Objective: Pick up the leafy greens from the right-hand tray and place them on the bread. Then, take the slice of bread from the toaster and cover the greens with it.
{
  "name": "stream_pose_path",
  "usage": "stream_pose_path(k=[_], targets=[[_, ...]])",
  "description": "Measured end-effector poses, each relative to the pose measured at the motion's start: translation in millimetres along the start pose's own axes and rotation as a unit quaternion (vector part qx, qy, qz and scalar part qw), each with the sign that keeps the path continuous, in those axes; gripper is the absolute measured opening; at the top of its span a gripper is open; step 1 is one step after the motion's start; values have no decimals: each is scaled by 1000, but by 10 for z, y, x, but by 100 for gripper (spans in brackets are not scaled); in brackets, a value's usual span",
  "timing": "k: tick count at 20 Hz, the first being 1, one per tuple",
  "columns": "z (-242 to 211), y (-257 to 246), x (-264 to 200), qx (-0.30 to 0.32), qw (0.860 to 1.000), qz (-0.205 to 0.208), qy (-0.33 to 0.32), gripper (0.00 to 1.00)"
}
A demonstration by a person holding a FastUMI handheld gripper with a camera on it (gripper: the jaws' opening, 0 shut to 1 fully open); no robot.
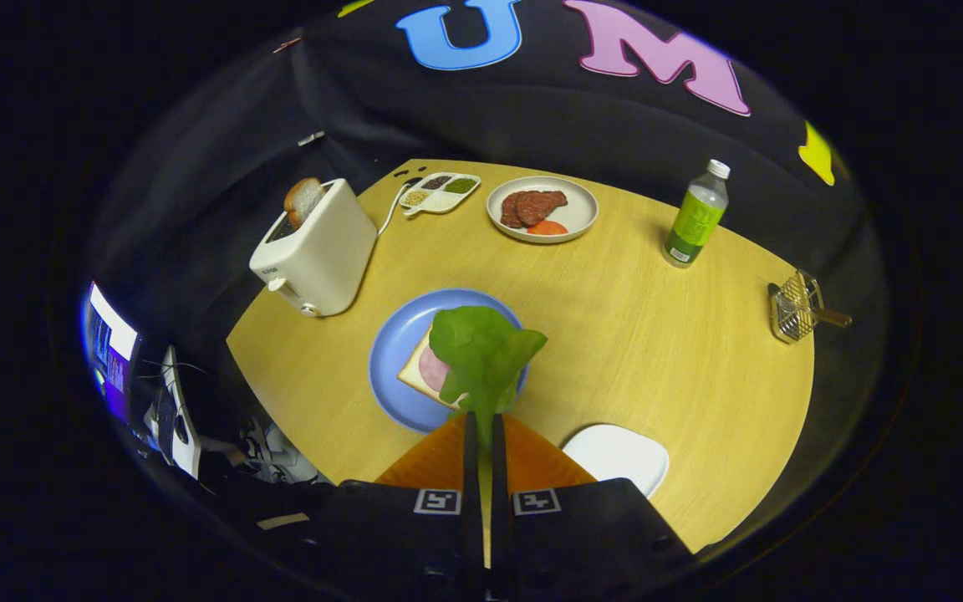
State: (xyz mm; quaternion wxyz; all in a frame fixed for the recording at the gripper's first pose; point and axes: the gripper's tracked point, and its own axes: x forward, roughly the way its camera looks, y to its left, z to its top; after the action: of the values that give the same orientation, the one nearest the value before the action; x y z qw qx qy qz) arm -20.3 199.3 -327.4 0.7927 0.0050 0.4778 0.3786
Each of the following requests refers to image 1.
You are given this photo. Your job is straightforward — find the white divided seasoning tray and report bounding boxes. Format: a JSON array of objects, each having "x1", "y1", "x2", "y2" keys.
[{"x1": 400, "y1": 172, "x2": 482, "y2": 217}]

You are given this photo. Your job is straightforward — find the thin toast slice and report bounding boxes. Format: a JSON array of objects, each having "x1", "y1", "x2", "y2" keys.
[{"x1": 397, "y1": 326, "x2": 470, "y2": 411}]

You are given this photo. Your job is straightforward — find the computer monitor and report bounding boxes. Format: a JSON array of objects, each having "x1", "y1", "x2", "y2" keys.
[{"x1": 83, "y1": 282, "x2": 141, "y2": 423}]

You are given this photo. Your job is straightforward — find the green label plastic bottle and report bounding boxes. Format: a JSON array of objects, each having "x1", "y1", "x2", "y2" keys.
[{"x1": 663, "y1": 159, "x2": 731, "y2": 268}]

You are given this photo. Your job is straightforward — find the green lettuce leaf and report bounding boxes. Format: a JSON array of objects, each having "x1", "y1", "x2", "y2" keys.
[{"x1": 429, "y1": 305, "x2": 548, "y2": 452}]

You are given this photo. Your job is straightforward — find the cream round plate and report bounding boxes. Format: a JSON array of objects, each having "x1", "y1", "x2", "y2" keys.
[{"x1": 487, "y1": 176, "x2": 599, "y2": 244}]

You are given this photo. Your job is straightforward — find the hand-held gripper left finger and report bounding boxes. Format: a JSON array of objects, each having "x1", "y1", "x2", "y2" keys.
[{"x1": 312, "y1": 411, "x2": 487, "y2": 599}]

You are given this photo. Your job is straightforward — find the white rounded square plate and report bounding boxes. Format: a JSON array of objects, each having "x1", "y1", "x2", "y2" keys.
[{"x1": 563, "y1": 424, "x2": 670, "y2": 499}]

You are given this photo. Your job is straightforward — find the white toaster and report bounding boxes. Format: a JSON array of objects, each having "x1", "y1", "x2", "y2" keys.
[{"x1": 249, "y1": 177, "x2": 379, "y2": 319}]

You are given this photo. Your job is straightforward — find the white toaster power cable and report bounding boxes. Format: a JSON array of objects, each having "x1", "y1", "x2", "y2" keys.
[{"x1": 377, "y1": 180, "x2": 415, "y2": 237}]

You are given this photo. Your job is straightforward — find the small wire fry basket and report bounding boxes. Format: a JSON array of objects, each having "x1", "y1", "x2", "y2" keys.
[{"x1": 767, "y1": 269, "x2": 853, "y2": 344}]

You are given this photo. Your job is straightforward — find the white keyboard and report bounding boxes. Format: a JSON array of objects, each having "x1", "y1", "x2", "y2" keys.
[{"x1": 151, "y1": 344, "x2": 202, "y2": 479}]

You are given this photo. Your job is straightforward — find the blue round plate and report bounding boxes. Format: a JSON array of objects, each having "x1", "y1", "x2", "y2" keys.
[{"x1": 369, "y1": 288, "x2": 532, "y2": 434}]

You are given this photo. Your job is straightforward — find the thick white bread slice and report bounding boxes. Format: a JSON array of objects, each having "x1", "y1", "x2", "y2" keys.
[{"x1": 283, "y1": 177, "x2": 328, "y2": 230}]

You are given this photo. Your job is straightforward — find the tangled cables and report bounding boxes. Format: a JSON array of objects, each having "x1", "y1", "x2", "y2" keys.
[{"x1": 235, "y1": 416, "x2": 324, "y2": 486}]

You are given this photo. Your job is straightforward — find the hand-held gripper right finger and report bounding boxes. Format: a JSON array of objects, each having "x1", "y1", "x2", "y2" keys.
[{"x1": 488, "y1": 412, "x2": 696, "y2": 599}]

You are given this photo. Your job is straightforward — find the pink ham slice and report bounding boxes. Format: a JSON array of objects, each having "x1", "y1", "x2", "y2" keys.
[{"x1": 418, "y1": 345, "x2": 451, "y2": 394}]

